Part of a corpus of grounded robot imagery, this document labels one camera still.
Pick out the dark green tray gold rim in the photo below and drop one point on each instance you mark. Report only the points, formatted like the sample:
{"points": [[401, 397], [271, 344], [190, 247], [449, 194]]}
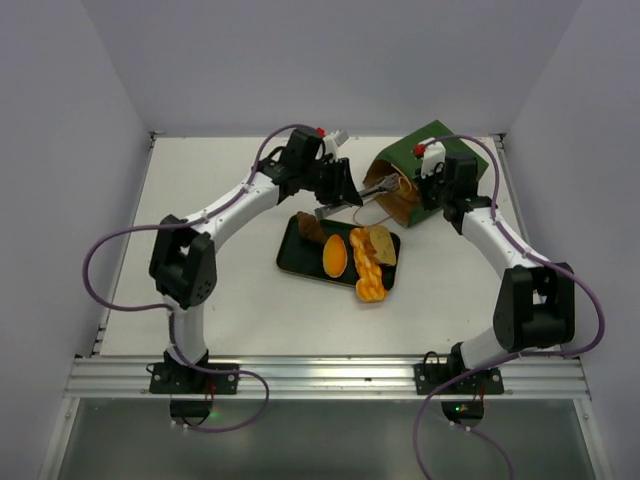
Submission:
{"points": [[303, 257]]}

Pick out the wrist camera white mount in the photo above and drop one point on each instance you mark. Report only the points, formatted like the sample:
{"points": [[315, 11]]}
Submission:
{"points": [[430, 152], [331, 143]]}

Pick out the green paper bag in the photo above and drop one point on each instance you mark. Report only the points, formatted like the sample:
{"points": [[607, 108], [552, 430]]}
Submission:
{"points": [[405, 157]]}

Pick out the orange braided fake bread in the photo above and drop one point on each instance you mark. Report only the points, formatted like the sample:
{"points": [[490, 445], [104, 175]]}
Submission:
{"points": [[369, 286]]}

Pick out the brown fake chocolate bread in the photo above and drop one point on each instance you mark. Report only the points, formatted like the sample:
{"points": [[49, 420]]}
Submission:
{"points": [[310, 228]]}

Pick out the orange oval fake bread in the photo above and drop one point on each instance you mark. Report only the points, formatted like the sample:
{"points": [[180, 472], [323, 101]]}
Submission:
{"points": [[334, 257]]}

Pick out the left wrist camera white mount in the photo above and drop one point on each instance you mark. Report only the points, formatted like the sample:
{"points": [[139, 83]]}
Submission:
{"points": [[331, 143]]}

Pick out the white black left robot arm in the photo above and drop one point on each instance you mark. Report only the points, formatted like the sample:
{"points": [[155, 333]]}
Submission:
{"points": [[183, 262]]}

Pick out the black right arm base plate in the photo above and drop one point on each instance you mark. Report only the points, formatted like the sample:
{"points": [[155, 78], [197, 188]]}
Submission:
{"points": [[445, 375]]}

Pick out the metal serving tongs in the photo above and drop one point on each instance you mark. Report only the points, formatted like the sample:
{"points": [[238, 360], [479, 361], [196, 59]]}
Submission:
{"points": [[386, 185]]}

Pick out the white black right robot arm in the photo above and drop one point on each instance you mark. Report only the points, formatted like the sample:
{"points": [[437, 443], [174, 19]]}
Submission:
{"points": [[535, 307]]}

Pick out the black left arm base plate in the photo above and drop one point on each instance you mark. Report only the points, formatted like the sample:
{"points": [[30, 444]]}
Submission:
{"points": [[175, 379]]}

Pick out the tan sliced fake bread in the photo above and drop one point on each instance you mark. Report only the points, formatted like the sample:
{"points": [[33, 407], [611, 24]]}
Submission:
{"points": [[383, 250]]}

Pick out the orange ring fake bread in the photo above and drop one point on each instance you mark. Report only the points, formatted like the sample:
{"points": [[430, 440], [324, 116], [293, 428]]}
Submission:
{"points": [[405, 188]]}

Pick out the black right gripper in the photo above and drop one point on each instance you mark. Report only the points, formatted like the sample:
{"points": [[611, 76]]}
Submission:
{"points": [[427, 187]]}

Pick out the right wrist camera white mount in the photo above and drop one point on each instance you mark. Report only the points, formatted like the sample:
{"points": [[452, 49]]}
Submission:
{"points": [[430, 152]]}

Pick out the aluminium front mounting rail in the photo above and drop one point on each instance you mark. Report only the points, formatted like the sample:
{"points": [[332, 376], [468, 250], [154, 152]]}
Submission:
{"points": [[335, 378]]}

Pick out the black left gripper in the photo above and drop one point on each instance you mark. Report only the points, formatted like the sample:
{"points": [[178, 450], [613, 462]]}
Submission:
{"points": [[342, 188]]}

